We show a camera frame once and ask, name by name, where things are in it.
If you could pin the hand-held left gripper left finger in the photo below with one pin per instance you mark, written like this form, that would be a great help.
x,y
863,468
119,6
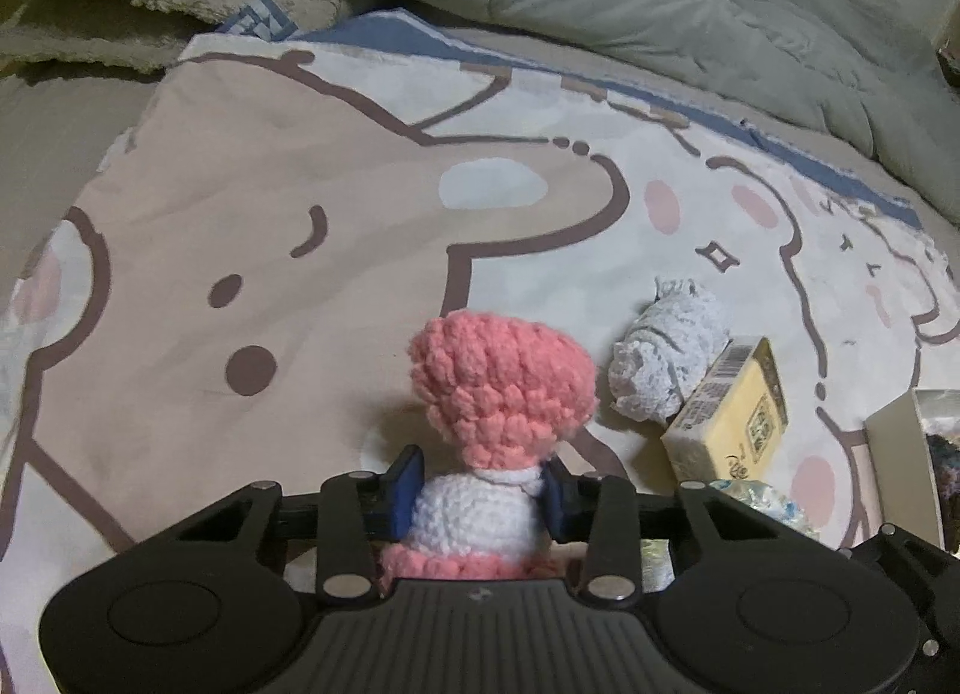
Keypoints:
x,y
405,488

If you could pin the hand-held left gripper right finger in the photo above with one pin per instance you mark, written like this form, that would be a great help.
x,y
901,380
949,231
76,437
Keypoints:
x,y
561,510

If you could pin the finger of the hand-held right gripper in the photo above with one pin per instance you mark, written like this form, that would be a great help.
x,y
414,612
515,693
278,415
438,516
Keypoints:
x,y
926,578

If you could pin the white cardboard box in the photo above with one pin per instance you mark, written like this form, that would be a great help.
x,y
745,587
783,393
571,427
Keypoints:
x,y
896,461

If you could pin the pink crochet doll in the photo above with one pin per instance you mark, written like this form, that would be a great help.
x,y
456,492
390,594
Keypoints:
x,y
495,379

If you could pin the blue floral fabric pouch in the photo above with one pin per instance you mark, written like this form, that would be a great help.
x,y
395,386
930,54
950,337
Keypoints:
x,y
759,503

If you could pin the white crochet scrunchie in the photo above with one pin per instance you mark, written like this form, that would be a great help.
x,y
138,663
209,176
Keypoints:
x,y
671,356

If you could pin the small yellow box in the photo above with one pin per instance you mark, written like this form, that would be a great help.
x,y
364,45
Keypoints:
x,y
739,424

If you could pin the cartoon printed cloth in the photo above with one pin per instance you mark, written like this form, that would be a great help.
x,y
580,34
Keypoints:
x,y
300,139

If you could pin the blue patterned pillow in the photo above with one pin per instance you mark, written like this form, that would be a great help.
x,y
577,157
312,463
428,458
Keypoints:
x,y
259,18

